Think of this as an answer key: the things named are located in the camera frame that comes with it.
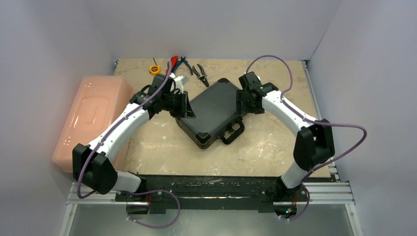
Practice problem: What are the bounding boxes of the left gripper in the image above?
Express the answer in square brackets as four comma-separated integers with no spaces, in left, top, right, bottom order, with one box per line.
[161,90,196,118]

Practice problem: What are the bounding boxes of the black poker carrying case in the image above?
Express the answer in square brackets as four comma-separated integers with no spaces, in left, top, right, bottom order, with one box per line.
[176,78,245,149]

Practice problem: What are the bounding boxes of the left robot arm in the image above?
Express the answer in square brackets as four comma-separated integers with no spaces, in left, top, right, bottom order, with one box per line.
[72,73,195,201]

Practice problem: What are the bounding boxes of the yellow tape measure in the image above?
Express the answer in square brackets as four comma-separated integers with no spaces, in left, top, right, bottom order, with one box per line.
[149,58,161,75]

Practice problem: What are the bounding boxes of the orange plastic storage bin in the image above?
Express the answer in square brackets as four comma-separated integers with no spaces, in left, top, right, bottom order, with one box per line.
[52,76,133,173]

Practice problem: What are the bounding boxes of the black grey wire strippers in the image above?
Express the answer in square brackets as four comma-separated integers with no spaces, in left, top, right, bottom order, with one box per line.
[192,64,209,88]

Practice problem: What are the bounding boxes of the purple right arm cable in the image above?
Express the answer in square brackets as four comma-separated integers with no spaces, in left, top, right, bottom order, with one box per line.
[245,55,368,183]

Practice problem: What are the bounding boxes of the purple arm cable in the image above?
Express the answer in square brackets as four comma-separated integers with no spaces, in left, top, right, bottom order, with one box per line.
[245,55,368,183]
[77,61,173,199]

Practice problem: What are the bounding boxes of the red handled pliers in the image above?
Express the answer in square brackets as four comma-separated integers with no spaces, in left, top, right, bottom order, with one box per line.
[170,56,179,73]

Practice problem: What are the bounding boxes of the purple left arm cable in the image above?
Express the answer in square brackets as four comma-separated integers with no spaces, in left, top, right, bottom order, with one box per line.
[77,61,173,199]

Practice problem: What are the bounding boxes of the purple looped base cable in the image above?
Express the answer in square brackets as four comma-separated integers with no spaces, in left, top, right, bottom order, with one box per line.
[125,189,181,229]

